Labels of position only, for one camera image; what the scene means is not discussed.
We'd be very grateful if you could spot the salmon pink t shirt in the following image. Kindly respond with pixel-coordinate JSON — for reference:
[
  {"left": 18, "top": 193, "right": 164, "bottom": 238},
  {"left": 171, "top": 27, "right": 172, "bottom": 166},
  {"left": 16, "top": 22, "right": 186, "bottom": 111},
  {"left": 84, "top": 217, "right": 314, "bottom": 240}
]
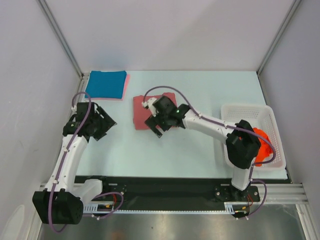
[{"left": 132, "top": 92, "right": 177, "bottom": 131}]

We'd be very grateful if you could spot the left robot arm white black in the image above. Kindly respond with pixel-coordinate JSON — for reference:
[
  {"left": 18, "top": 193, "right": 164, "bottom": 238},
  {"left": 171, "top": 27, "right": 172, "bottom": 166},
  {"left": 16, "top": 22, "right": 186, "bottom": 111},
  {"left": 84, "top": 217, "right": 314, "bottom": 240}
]
[{"left": 32, "top": 102, "right": 116, "bottom": 225}]

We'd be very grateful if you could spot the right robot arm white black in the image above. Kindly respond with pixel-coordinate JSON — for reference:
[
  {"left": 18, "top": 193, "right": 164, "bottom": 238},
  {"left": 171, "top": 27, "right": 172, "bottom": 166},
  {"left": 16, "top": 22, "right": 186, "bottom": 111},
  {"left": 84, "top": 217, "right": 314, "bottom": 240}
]
[{"left": 142, "top": 95, "right": 261, "bottom": 201}]

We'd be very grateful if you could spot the folded blue t shirt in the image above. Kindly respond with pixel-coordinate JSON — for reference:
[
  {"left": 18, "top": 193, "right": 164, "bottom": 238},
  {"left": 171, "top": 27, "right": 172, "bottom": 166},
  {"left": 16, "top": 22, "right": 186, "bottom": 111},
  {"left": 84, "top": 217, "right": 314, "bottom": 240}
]
[{"left": 85, "top": 70, "right": 128, "bottom": 99}]

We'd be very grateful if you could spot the folded light pink t shirt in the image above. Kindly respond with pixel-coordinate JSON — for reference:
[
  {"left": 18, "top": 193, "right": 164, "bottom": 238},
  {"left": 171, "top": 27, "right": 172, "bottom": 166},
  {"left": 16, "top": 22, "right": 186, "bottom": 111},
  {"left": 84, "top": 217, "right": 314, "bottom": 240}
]
[{"left": 93, "top": 74, "right": 131, "bottom": 101}]

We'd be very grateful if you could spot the white plastic basket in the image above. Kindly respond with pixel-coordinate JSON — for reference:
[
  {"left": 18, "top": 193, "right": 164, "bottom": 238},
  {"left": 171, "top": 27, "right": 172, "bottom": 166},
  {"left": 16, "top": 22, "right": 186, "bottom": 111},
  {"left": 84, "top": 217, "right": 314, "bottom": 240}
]
[{"left": 220, "top": 103, "right": 286, "bottom": 173}]

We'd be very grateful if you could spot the orange t shirt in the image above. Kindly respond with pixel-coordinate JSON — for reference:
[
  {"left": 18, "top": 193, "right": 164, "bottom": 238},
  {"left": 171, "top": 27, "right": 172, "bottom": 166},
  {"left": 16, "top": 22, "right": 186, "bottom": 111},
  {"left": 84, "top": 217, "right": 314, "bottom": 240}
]
[{"left": 253, "top": 127, "right": 273, "bottom": 167}]

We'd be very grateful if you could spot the white round object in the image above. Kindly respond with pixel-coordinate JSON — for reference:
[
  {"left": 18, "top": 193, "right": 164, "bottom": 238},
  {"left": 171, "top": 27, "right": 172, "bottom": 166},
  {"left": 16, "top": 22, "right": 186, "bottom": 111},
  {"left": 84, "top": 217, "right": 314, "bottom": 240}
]
[{"left": 0, "top": 204, "right": 25, "bottom": 240}]

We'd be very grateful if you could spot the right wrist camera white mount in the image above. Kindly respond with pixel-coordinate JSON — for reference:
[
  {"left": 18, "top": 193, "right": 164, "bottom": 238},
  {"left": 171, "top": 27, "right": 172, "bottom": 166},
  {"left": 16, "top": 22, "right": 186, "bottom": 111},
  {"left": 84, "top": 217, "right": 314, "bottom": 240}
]
[{"left": 141, "top": 97, "right": 158, "bottom": 117}]

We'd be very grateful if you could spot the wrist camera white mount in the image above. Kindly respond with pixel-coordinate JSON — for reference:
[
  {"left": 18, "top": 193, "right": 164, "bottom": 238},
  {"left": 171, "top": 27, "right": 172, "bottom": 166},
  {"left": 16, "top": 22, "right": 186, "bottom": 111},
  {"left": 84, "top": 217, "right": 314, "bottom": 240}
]
[
  {"left": 71, "top": 106, "right": 77, "bottom": 114},
  {"left": 141, "top": 97, "right": 158, "bottom": 117}
]

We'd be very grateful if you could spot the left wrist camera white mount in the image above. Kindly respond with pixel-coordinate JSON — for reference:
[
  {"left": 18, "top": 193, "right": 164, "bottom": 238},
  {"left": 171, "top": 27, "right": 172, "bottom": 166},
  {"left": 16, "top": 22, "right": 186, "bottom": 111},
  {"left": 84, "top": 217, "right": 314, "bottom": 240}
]
[{"left": 71, "top": 106, "right": 77, "bottom": 114}]

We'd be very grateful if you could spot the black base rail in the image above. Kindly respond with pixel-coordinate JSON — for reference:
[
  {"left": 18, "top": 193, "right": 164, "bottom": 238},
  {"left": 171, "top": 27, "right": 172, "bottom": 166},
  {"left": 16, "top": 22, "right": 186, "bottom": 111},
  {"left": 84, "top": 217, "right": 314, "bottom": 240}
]
[{"left": 73, "top": 175, "right": 292, "bottom": 211}]

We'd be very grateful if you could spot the white cable duct strip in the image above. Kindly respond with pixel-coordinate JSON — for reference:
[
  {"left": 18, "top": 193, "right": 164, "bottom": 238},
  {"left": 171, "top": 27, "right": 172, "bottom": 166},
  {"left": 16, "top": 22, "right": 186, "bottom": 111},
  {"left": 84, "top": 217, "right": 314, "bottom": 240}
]
[{"left": 82, "top": 201, "right": 266, "bottom": 215}]

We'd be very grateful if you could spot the left aluminium frame post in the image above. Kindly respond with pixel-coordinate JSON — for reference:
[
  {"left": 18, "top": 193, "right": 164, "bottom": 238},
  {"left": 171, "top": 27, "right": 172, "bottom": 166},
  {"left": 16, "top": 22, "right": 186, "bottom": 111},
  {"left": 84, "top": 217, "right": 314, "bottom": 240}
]
[{"left": 36, "top": 0, "right": 84, "bottom": 79}]

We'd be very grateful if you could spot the aluminium frame post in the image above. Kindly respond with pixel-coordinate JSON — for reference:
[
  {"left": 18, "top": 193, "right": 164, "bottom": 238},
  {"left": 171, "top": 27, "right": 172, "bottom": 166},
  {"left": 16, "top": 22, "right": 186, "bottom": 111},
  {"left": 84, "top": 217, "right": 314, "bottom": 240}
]
[
  {"left": 36, "top": 0, "right": 84, "bottom": 79},
  {"left": 256, "top": 0, "right": 304, "bottom": 77}
]

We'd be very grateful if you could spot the front aluminium frame rail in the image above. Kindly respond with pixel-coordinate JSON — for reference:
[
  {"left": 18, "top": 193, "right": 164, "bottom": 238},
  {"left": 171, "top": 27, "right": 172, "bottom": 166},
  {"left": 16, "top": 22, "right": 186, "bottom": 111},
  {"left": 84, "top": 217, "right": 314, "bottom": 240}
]
[{"left": 39, "top": 182, "right": 310, "bottom": 205}]

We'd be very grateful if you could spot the right aluminium frame post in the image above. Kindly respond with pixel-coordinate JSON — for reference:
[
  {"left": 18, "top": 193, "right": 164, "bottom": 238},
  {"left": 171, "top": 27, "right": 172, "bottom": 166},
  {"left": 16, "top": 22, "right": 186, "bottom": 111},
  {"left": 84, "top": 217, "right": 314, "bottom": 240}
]
[{"left": 256, "top": 0, "right": 304, "bottom": 77}]

